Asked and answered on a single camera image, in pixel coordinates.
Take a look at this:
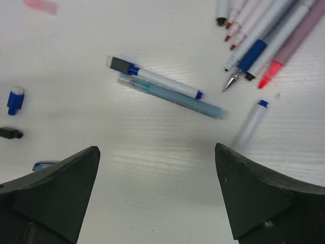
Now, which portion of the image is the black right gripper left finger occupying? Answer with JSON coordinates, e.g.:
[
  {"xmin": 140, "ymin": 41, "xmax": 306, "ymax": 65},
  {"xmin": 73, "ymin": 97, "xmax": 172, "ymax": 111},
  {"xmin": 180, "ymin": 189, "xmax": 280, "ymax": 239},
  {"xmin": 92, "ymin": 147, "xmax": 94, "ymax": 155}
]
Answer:
[{"xmin": 1, "ymin": 146, "xmax": 101, "ymax": 243}]

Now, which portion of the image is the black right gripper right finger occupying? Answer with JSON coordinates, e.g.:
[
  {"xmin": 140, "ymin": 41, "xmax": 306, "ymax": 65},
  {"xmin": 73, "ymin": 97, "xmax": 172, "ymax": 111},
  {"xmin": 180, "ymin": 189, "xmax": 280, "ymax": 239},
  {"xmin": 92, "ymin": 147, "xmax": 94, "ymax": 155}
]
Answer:
[{"xmin": 215, "ymin": 143, "xmax": 324, "ymax": 243}]

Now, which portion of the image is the blue pen cap white end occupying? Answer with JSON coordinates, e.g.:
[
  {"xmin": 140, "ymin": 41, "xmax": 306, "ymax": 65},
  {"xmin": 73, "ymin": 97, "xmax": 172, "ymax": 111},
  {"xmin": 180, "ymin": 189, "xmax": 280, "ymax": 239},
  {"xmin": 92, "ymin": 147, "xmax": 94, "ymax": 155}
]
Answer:
[{"xmin": 7, "ymin": 86, "xmax": 24, "ymax": 115}]

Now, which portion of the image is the light blue highlighter pen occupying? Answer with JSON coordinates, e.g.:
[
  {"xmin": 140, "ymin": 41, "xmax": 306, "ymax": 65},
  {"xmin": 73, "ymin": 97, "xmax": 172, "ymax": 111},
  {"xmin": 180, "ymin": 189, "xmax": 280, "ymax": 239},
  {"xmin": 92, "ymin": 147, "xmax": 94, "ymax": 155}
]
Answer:
[{"xmin": 118, "ymin": 74, "xmax": 228, "ymax": 119}]

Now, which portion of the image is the blue gel pen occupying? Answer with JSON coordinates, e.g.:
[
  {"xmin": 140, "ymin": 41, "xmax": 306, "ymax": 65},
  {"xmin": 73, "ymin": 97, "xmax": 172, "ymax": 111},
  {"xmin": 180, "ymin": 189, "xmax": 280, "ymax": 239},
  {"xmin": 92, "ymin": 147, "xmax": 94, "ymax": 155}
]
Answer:
[{"xmin": 223, "ymin": 1, "xmax": 303, "ymax": 91}]

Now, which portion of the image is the white marker black cap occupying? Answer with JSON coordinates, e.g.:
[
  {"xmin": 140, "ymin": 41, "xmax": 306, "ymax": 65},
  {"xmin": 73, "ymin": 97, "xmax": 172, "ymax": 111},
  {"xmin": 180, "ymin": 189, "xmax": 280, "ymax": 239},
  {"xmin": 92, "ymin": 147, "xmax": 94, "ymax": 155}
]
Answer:
[{"xmin": 245, "ymin": 1, "xmax": 315, "ymax": 81}]

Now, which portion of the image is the white pen black tip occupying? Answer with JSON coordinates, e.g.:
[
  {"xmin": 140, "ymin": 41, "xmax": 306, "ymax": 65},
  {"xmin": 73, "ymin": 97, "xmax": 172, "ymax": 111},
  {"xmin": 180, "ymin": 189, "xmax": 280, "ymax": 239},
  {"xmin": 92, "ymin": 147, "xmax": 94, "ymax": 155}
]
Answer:
[{"xmin": 216, "ymin": 0, "xmax": 232, "ymax": 26}]

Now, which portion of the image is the pink highlighter pen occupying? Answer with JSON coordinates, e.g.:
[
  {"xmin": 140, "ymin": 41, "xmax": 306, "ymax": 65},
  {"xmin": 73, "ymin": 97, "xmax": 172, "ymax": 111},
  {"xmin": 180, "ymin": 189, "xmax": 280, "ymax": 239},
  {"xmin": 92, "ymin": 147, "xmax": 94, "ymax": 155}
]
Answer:
[{"xmin": 258, "ymin": 0, "xmax": 324, "ymax": 89}]

